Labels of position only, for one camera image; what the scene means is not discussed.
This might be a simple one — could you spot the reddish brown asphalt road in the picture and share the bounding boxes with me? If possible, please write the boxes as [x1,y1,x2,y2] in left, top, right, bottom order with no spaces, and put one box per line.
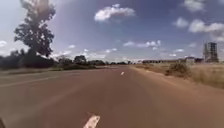
[0,65,224,128]

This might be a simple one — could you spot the distant low buildings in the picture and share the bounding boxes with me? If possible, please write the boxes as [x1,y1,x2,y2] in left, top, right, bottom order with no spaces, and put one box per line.
[141,56,205,65]

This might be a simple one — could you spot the white dashed centre line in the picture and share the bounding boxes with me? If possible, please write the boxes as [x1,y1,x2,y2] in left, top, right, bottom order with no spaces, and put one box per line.
[82,70,126,128]

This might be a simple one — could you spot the dry roadside bush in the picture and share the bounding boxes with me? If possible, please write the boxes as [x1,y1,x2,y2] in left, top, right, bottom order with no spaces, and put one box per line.
[164,62,192,79]

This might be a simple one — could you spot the row of dark bushes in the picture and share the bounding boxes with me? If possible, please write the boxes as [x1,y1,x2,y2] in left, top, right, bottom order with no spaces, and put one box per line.
[0,49,133,72]

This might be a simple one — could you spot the tall dark tree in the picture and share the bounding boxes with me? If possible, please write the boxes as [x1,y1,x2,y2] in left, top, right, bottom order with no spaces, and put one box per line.
[13,0,57,60]

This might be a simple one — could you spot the dry yellow grass verge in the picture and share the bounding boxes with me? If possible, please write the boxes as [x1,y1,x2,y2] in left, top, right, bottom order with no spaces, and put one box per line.
[130,62,224,90]

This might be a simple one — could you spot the unfinished tower building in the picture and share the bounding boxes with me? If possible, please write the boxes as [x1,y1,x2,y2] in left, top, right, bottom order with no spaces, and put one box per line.
[202,41,220,64]

